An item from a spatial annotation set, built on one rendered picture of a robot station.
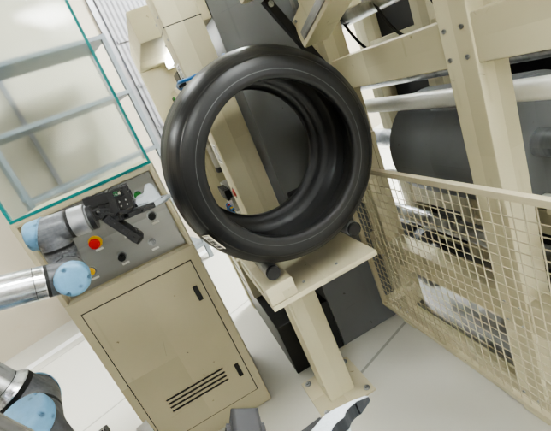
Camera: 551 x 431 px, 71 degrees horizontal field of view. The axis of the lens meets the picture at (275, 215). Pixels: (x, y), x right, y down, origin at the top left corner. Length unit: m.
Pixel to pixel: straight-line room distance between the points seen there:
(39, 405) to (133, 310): 0.74
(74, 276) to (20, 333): 3.50
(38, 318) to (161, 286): 2.81
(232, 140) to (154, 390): 1.15
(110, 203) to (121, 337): 0.85
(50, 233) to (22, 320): 3.35
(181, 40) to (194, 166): 0.55
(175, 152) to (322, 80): 0.42
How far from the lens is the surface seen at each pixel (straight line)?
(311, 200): 1.37
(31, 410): 1.11
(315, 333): 1.73
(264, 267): 1.14
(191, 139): 0.97
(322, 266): 1.26
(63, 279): 0.97
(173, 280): 1.71
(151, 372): 1.90
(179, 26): 1.41
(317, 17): 1.29
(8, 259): 4.31
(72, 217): 1.09
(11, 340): 4.47
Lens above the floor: 1.40
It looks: 19 degrees down
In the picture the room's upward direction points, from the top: 23 degrees counter-clockwise
